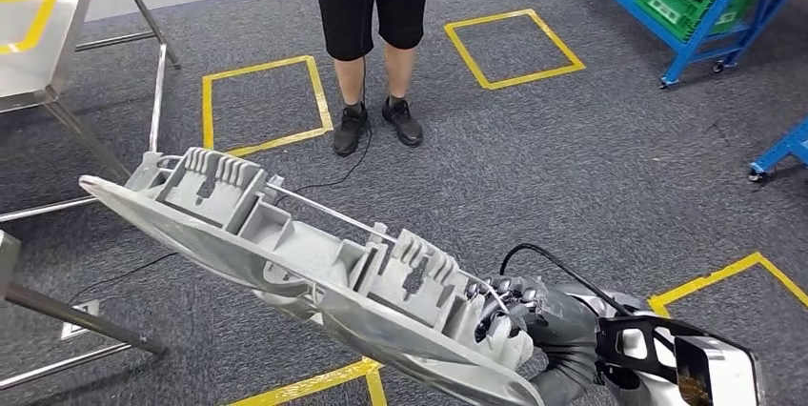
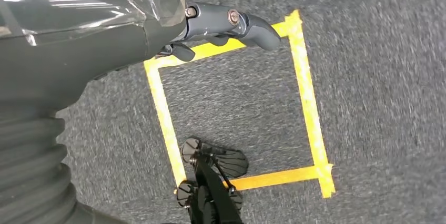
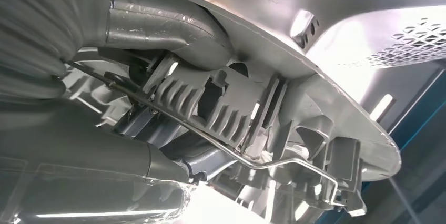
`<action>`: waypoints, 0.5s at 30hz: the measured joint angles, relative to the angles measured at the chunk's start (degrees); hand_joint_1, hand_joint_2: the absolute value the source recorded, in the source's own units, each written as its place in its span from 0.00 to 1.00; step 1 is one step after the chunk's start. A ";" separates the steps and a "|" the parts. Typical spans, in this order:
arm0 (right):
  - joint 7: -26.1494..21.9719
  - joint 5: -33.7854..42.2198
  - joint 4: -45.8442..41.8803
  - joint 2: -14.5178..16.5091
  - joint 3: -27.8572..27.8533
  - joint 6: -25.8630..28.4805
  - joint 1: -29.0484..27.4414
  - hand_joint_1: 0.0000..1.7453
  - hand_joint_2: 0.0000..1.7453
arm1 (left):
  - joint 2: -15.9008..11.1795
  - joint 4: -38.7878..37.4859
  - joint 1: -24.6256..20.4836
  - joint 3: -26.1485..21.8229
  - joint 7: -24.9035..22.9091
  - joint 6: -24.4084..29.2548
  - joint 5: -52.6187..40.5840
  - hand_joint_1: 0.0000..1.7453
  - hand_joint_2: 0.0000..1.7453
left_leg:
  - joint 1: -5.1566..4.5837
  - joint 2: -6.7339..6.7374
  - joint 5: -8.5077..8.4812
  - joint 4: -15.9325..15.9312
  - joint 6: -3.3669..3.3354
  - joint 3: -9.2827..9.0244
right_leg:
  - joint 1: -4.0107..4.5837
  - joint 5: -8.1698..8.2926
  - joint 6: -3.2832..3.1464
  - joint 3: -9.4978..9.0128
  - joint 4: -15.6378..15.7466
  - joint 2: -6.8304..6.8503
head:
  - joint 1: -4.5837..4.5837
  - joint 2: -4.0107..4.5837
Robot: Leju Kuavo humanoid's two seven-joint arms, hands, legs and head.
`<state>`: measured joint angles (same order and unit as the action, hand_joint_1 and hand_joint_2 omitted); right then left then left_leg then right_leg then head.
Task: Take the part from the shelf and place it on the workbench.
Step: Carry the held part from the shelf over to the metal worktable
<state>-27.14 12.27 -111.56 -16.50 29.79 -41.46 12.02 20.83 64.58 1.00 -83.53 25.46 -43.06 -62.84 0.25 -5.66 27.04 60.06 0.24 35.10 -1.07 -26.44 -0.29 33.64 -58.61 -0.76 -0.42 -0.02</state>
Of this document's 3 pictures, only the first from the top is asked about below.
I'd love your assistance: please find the yellow floor tape square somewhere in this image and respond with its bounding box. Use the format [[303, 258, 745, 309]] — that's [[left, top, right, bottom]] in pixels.
[[224, 357, 390, 406], [201, 54, 335, 159], [443, 8, 587, 91], [648, 251, 808, 320]]

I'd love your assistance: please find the green plastic crate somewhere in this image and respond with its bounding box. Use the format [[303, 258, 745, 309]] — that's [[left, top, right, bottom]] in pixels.
[[634, 0, 754, 43]]

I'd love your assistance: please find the floor power outlet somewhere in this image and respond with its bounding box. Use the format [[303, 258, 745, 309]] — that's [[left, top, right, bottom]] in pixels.
[[60, 299, 102, 342]]

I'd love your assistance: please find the steel table with yellow tape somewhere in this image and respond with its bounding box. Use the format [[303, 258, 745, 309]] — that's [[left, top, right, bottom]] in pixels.
[[0, 0, 182, 226]]

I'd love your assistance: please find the black floor cable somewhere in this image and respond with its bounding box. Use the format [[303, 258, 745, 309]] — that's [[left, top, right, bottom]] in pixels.
[[66, 55, 374, 305]]

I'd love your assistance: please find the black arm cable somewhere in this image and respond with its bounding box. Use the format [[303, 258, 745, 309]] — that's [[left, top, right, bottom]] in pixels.
[[498, 242, 636, 319]]

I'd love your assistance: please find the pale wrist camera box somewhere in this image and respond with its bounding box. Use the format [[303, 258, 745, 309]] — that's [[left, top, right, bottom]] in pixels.
[[674, 335, 766, 406]]

